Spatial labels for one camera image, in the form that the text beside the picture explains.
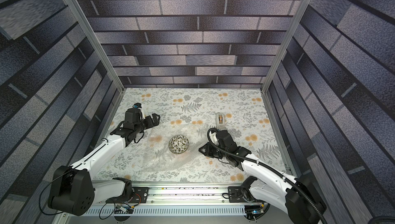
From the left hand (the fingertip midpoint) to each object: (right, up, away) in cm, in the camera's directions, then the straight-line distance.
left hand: (154, 116), depth 86 cm
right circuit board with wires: (+51, -44, -16) cm, 69 cm away
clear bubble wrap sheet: (-2, -21, +1) cm, 21 cm away
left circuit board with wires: (-9, -43, -15) cm, 46 cm away
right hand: (+25, -17, -8) cm, 31 cm away
